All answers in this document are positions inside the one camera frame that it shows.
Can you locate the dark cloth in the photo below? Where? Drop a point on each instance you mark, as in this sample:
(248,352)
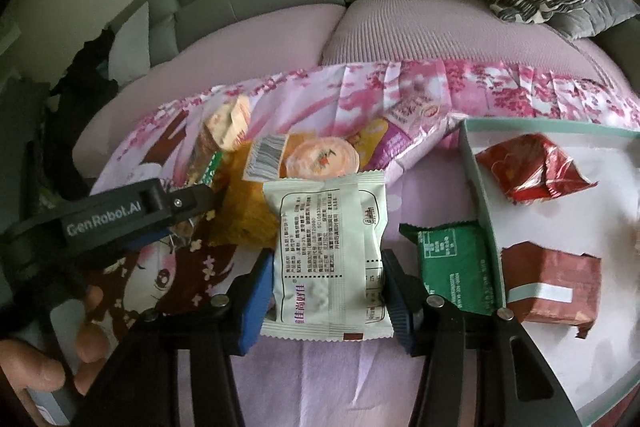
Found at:
(80,97)

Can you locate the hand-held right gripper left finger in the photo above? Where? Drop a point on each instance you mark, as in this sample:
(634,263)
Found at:
(252,302)

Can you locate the pink snack packet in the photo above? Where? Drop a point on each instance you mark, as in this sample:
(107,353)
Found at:
(405,142)

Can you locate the yellow snack packet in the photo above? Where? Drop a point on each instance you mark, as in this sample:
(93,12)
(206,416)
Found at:
(245,212)

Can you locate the shiny red snack packet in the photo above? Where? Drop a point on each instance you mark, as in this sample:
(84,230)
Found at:
(530,167)

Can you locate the teal cardboard box tray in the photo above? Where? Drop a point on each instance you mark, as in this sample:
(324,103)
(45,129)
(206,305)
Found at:
(615,357)

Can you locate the person's left hand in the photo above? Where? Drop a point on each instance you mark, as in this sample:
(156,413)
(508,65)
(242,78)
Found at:
(30,367)

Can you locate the small cream orange packet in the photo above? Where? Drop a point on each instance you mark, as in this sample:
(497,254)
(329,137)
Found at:
(232,122)

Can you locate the peach jelly cup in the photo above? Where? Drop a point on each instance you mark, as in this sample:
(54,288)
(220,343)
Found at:
(320,157)

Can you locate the pink sofa cover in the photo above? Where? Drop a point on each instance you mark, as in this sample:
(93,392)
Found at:
(400,37)

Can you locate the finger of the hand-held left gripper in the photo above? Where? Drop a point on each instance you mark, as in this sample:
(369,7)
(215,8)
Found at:
(195,202)
(150,239)

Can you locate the green snack packet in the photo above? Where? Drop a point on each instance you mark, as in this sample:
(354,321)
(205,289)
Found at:
(450,267)

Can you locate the light grey pillow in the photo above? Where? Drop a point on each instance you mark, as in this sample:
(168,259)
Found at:
(130,42)

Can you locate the pink printed blanket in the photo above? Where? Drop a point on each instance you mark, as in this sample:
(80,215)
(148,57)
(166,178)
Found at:
(310,382)

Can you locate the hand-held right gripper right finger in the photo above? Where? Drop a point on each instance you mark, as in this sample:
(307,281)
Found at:
(402,307)

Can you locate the dark red white-striped packet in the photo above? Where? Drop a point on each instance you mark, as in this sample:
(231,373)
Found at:
(555,277)

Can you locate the pale white snack packet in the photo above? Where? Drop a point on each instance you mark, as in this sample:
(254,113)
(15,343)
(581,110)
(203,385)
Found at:
(325,247)

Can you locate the clear packet green label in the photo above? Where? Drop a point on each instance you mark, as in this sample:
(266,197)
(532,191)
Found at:
(205,162)

